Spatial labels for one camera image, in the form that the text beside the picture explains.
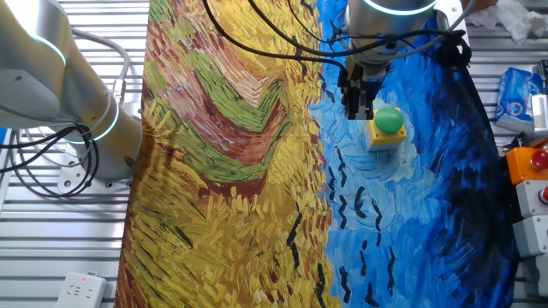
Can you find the grey box green button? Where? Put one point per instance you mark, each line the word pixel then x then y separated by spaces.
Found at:
pixel 531 235

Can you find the grey box red mushroom button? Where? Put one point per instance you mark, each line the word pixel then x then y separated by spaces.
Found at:
pixel 531 199

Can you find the white power strip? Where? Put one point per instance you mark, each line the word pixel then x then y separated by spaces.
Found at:
pixel 81 291

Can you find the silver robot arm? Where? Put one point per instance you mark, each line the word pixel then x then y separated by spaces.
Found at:
pixel 43 64

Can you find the blue tissue pack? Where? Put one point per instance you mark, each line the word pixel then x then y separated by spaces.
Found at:
pixel 514 98

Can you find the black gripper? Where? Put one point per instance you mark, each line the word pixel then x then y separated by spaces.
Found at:
pixel 364 72

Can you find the orange box red button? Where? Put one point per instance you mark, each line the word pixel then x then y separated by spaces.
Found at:
pixel 522 164

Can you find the green button yellow box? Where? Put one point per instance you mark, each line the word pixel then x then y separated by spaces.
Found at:
pixel 387 124

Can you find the white crumpled tissue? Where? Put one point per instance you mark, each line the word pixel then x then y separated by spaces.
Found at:
pixel 509 17

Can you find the painted wheatfield print cloth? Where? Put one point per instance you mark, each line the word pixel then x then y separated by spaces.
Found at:
pixel 235 192

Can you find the brown object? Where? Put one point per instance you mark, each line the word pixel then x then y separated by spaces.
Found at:
pixel 477 4

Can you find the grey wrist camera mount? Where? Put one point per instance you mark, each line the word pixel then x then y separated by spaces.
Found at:
pixel 456 17

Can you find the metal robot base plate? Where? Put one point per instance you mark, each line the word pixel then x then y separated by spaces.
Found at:
pixel 68 181

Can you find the silver depth camera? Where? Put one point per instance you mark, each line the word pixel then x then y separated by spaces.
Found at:
pixel 540 113

